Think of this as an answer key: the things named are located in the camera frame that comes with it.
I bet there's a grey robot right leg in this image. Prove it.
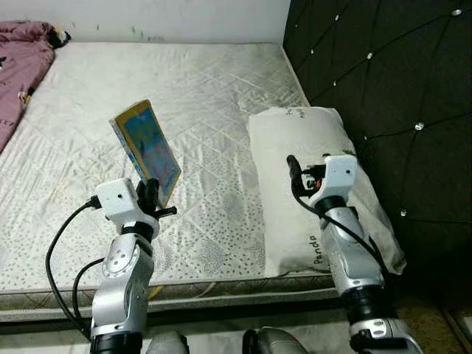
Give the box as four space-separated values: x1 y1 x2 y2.
243 328 310 354

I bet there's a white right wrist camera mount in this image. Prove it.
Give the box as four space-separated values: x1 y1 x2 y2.
310 153 358 211

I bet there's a white quilted mattress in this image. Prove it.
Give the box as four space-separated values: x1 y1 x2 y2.
0 41 347 292

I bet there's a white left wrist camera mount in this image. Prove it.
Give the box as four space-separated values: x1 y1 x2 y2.
94 177 159 226

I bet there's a brown floor mat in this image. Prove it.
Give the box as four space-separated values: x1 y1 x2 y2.
395 295 469 354

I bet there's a grey bed base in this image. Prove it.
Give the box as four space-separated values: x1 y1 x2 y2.
0 269 347 322

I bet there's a black tufted headboard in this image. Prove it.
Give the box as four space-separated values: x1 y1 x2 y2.
284 0 472 296

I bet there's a purple cartoon mouse quilt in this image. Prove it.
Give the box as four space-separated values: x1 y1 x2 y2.
0 21 71 152

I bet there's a yellow blue children's book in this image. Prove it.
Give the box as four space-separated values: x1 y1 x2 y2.
111 100 182 207

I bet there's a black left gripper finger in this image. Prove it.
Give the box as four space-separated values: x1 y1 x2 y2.
142 177 164 215

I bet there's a white pillow with lettering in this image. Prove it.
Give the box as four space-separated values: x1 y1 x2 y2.
247 107 406 277

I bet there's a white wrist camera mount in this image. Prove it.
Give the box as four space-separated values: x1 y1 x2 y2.
310 153 358 211
94 177 159 226

